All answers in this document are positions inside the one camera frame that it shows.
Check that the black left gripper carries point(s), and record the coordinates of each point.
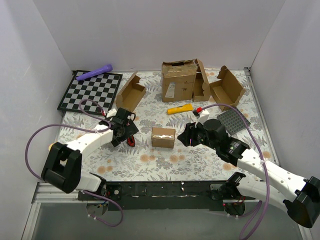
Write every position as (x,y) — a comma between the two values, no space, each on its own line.
(128,129)

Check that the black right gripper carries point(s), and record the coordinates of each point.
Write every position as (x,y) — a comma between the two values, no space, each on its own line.
(194,136)

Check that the red black utility knife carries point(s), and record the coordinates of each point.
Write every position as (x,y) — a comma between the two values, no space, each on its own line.
(131,141)

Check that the small cardboard box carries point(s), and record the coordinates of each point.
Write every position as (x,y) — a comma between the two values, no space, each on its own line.
(163,137)

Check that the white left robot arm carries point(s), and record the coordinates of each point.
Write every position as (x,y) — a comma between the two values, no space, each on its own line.
(63,166)

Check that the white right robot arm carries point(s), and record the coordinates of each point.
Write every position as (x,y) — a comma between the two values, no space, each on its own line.
(301,195)

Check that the open cardboard box left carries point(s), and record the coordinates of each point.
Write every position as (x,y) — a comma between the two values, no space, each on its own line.
(131,94)

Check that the open cardboard box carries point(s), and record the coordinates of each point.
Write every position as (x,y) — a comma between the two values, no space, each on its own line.
(131,94)
(227,89)

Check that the open cardboard box right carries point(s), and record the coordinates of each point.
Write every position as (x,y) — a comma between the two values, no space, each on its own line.
(227,89)

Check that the tall taped cardboard box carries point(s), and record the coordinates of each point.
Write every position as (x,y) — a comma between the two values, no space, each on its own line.
(177,80)

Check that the yellow toothpaste tube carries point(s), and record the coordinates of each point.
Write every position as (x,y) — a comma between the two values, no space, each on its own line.
(180,109)

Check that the grey studded baseplate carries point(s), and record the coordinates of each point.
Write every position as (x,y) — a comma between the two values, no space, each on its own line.
(233,121)

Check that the black white chessboard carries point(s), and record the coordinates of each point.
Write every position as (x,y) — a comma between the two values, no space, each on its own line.
(102,89)

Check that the floral table mat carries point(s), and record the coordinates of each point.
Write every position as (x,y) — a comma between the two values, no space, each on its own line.
(145,162)

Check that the purple cylinder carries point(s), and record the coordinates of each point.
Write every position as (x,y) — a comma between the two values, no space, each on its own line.
(105,69)

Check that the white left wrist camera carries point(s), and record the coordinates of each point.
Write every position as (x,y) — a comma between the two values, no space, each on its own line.
(112,112)

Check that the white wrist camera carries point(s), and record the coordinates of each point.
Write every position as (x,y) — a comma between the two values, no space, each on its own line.
(112,112)
(201,114)

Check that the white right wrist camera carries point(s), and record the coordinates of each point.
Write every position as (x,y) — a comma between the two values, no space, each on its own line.
(201,114)

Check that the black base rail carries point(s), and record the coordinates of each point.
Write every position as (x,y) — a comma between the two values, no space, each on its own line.
(176,195)

